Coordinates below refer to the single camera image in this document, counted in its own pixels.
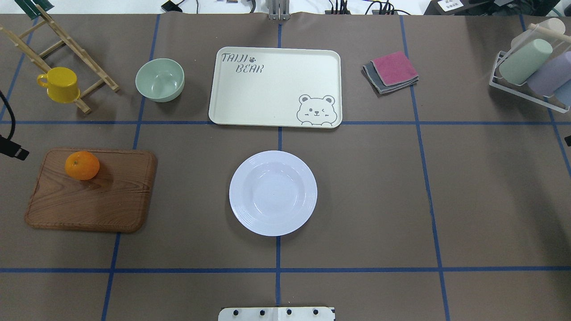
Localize white round plate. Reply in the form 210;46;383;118
228;150;318;236

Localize orange fruit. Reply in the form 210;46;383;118
64;151;100;181

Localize cream bear tray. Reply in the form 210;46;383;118
208;46;343;128

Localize pink and grey cloths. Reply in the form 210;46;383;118
362;51;419;95

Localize green bowl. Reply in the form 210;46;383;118
135;58;185;103

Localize wooden cutting board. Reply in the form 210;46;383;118
24;148;157;232

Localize small black device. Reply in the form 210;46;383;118
161;0;184;12

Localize white cup rack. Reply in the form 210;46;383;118
489;22;571;113

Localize yellow mug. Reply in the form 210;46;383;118
37;67;80;103

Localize green cup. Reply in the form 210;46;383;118
499;39;553;85

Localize purple cup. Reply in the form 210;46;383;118
526;51;571;97

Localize blue cup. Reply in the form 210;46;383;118
554;80;571;106

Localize wooden mug rack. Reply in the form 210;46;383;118
1;6;120;114

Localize beige cup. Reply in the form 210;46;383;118
511;18;566;49

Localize aluminium frame post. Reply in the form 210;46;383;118
266;0;291;21

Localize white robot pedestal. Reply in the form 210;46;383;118
218;306;336;321

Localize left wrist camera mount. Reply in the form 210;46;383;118
0;91;30;161

